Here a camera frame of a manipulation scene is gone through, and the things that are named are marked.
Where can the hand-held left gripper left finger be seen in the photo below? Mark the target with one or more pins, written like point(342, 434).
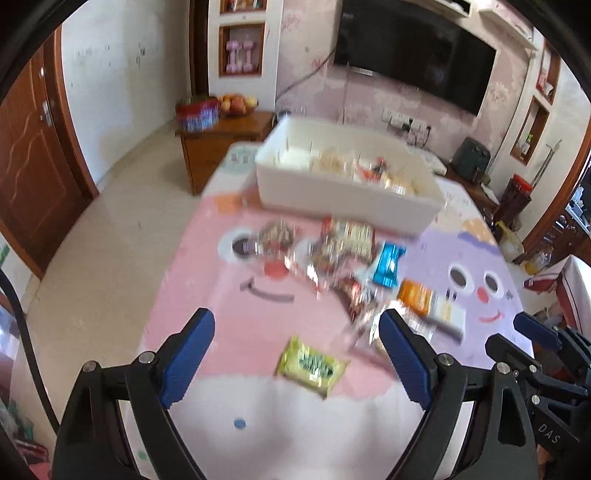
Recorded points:
point(189, 360)

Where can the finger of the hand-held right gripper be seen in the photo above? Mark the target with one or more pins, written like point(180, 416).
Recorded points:
point(535, 328)
point(512, 356)

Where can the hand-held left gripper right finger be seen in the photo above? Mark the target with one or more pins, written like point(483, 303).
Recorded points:
point(406, 364)

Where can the orange white bar packet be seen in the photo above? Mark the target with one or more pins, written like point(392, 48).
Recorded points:
point(431, 304)

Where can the brown chocolate packet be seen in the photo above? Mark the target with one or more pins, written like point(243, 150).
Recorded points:
point(358, 295)

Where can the small green packet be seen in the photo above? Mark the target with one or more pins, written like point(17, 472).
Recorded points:
point(311, 364)

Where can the blue snack packet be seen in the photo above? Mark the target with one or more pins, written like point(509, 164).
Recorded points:
point(388, 265)

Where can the white red date packet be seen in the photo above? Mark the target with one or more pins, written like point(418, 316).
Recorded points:
point(318, 267)

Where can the cream wafer packet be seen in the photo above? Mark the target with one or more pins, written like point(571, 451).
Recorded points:
point(350, 235)

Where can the brown nut snack packet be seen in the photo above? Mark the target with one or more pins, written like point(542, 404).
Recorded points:
point(277, 236)

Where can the pale cracker clear packet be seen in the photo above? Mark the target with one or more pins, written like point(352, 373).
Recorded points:
point(401, 184)

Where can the white plastic storage box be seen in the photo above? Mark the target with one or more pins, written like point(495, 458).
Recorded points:
point(323, 198)

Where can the small orange candy packet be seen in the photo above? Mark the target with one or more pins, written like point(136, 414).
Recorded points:
point(376, 167)

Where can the snack packets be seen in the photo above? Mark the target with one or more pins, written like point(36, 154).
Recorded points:
point(330, 161)

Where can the white cloth with red trim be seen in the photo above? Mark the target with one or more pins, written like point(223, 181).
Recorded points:
point(565, 286)

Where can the cartoon printed table mat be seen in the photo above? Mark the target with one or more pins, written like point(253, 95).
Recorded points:
point(240, 332)

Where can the white plastic jug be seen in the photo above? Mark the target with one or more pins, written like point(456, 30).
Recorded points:
point(510, 242)

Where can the red-lidded tall jar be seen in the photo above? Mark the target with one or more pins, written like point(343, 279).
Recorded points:
point(517, 198)

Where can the dark green air fryer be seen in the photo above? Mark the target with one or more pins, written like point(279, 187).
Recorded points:
point(471, 159)

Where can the white set-top box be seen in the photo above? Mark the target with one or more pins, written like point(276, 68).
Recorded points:
point(435, 161)

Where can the wooden TV cabinet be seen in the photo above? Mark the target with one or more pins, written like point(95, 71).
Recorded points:
point(221, 147)

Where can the wooden door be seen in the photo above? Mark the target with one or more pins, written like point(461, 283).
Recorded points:
point(32, 175)

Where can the red round tin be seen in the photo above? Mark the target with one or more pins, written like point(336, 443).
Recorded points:
point(197, 114)

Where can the basket of fruit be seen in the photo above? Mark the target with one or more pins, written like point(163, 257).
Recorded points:
point(238, 104)

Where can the black television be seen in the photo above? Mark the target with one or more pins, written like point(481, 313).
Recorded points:
point(415, 50)

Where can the pink dumbbell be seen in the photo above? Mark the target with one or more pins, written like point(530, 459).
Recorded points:
point(233, 56)
point(249, 53)

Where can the wooden-framed wall niche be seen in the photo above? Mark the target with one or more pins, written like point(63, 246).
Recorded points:
point(242, 50)
point(531, 134)
point(547, 74)
point(242, 3)

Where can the white wall sockets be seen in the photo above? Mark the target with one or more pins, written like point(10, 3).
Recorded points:
point(406, 121)

